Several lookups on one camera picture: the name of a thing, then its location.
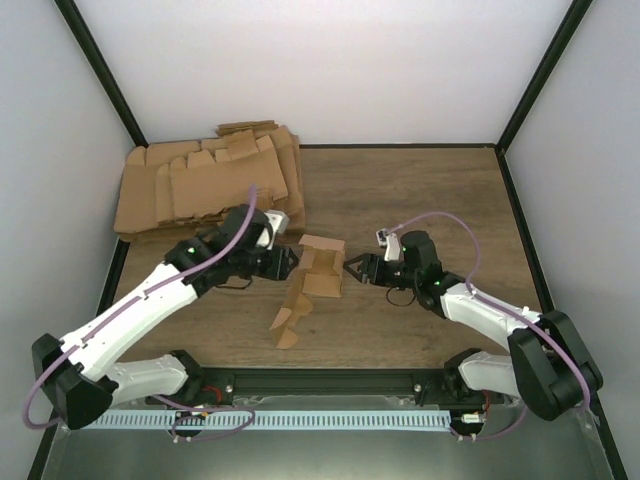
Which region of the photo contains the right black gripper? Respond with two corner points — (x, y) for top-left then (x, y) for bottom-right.
(344, 253), (420, 289)

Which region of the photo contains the brown cardboard box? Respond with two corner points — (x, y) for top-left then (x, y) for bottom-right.
(269, 234), (346, 350)

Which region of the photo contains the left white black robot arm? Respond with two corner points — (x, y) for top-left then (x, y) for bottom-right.
(32, 205), (298, 430)

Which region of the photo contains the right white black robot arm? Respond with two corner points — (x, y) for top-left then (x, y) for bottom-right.
(343, 230), (604, 421)

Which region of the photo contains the stack of flat cardboard sheets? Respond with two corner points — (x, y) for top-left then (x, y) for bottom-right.
(114, 120), (306, 240)

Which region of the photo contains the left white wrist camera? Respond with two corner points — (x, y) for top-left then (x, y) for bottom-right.
(256, 210), (290, 250)

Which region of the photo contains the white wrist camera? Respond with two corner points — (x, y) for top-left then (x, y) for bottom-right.
(256, 210), (290, 250)
(376, 229), (402, 262)

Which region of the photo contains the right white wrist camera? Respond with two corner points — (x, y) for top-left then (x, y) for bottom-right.
(376, 229), (402, 262)

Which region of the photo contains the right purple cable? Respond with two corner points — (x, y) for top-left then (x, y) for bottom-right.
(389, 212), (592, 441)

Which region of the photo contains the purple cable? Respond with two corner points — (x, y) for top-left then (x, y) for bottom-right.
(22, 183), (259, 431)
(389, 212), (592, 441)

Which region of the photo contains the light blue slotted cable duct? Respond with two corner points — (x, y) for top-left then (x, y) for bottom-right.
(87, 410), (451, 433)

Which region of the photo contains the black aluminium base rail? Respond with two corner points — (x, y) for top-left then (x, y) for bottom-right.
(64, 367), (591, 401)

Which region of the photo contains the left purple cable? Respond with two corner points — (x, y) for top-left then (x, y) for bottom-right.
(22, 183), (259, 431)

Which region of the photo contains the black enclosure frame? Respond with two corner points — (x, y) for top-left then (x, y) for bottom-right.
(27, 0), (629, 480)

